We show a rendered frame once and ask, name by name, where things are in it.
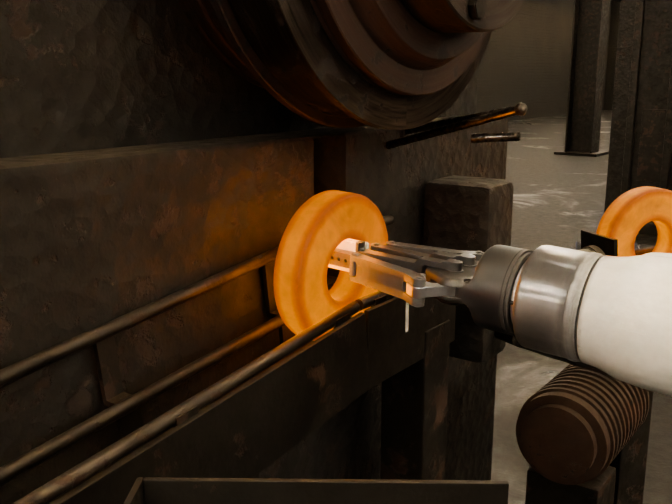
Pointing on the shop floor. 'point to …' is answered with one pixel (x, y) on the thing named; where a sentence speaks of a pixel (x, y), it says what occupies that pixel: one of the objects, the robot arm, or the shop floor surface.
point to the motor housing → (577, 435)
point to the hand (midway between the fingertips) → (336, 251)
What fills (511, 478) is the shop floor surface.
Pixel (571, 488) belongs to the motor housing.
